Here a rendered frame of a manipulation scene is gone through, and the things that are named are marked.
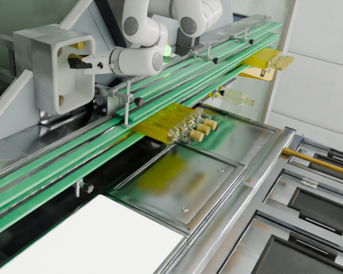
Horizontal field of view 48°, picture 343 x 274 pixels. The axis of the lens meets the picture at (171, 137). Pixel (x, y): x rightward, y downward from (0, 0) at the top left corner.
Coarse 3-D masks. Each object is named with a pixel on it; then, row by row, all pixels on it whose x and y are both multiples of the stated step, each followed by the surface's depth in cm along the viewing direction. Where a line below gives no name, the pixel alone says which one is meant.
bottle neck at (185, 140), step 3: (177, 135) 136; (180, 135) 136; (183, 135) 136; (177, 138) 136; (180, 138) 136; (183, 138) 135; (186, 138) 135; (189, 138) 135; (180, 141) 136; (183, 141) 135; (186, 141) 135; (189, 141) 137; (186, 144) 135
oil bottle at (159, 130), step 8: (144, 120) 140; (152, 120) 141; (160, 120) 141; (136, 128) 142; (144, 128) 140; (152, 128) 138; (160, 128) 137; (168, 128) 137; (176, 128) 138; (152, 136) 140; (160, 136) 138; (168, 136) 136
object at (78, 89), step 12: (84, 36) 116; (72, 48) 123; (84, 48) 122; (60, 60) 120; (60, 72) 122; (72, 72) 126; (60, 84) 123; (72, 84) 128; (84, 84) 128; (72, 96) 127; (84, 96) 128; (60, 108) 119; (72, 108) 121
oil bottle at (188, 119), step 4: (164, 108) 150; (168, 108) 150; (172, 108) 151; (164, 112) 148; (168, 112) 148; (172, 112) 148; (176, 112) 148; (180, 112) 149; (172, 116) 146; (176, 116) 146; (180, 116) 145; (184, 116) 146; (188, 116) 146; (192, 116) 147; (184, 120) 144; (188, 120) 144; (192, 120) 146; (188, 124) 145; (188, 128) 145
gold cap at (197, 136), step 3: (192, 129) 140; (189, 132) 139; (192, 132) 139; (195, 132) 139; (198, 132) 139; (189, 135) 140; (192, 135) 139; (195, 135) 138; (198, 135) 138; (201, 135) 139; (192, 138) 140; (195, 138) 139; (198, 138) 138; (201, 138) 140
